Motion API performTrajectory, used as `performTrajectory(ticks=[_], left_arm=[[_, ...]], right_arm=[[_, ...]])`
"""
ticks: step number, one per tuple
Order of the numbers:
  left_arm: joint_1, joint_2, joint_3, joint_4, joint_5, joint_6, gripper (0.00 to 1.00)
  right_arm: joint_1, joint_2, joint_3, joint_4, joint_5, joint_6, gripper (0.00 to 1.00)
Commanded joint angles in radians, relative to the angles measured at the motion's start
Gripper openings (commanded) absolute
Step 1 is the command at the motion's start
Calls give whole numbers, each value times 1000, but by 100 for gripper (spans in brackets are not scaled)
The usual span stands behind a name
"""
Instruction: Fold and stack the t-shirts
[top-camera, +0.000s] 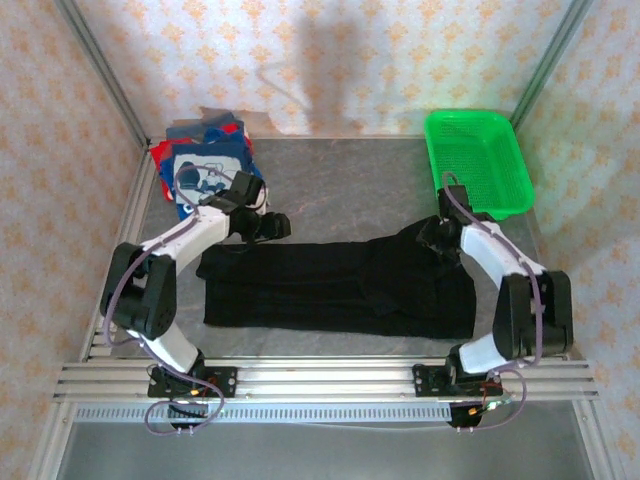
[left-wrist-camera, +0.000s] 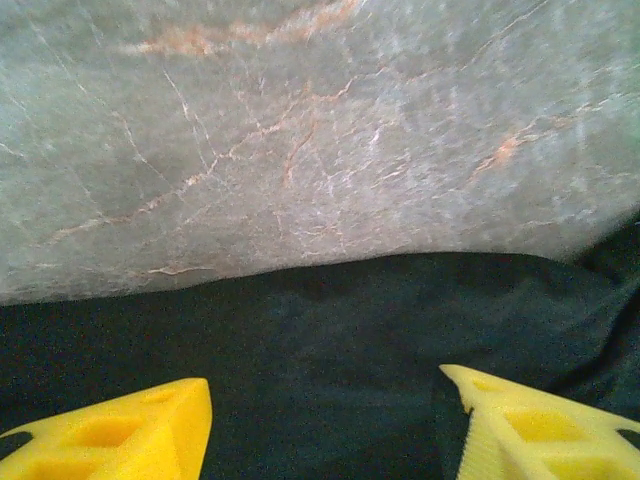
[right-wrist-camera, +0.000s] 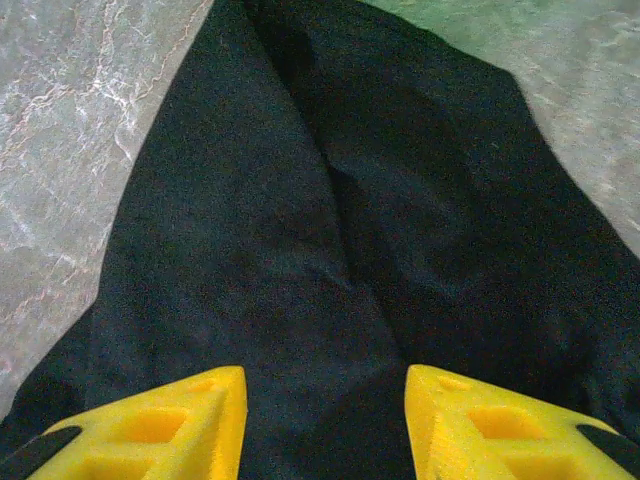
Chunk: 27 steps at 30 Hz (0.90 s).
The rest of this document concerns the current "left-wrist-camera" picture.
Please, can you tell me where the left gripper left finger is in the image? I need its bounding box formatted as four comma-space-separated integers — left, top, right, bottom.
0, 377, 214, 480

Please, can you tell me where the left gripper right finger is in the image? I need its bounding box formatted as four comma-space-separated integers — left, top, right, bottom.
438, 363, 640, 480

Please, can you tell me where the black t-shirt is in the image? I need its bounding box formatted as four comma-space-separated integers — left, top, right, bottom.
0, 214, 640, 480

